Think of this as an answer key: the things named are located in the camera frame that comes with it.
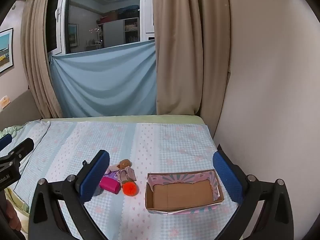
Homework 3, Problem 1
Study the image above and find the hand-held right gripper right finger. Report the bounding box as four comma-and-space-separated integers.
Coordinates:
212, 144, 295, 240

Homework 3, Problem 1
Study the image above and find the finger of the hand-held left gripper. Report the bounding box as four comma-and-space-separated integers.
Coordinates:
0, 133, 13, 152
0, 137, 35, 173

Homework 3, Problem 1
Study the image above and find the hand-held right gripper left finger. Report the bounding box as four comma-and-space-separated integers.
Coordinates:
27, 149, 110, 240

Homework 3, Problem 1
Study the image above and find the magenta soft pouch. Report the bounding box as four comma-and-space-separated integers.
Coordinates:
99, 176, 122, 195

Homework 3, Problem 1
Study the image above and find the plush doll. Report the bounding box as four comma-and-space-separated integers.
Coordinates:
107, 159, 137, 184

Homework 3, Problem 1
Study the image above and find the orange fluffy pompom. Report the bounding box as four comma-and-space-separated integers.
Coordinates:
122, 181, 138, 195

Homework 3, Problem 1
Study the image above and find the cardboard box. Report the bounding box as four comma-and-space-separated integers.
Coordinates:
145, 169, 225, 215

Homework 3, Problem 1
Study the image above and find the person's left hand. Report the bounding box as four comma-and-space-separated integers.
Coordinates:
4, 199, 23, 232

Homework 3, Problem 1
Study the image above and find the grey padded headboard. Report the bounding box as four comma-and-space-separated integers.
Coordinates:
0, 89, 42, 132

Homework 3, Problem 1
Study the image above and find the checkered floral blanket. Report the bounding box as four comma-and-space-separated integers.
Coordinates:
7, 120, 240, 240

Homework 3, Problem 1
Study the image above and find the light green bed sheet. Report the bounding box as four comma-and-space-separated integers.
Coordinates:
0, 115, 208, 220

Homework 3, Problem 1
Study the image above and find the beige curtain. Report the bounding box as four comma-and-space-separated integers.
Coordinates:
20, 0, 63, 119
152, 0, 232, 117

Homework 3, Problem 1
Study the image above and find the light blue hanging cloth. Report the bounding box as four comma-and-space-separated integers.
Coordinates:
48, 40, 157, 118

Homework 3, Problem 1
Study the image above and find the white framed window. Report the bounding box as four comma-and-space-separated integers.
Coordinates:
46, 0, 155, 55

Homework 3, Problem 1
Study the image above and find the small wall sticker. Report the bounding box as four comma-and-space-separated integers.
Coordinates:
0, 95, 11, 110

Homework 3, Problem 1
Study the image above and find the framed wall picture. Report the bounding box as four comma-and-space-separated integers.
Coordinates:
0, 27, 14, 74

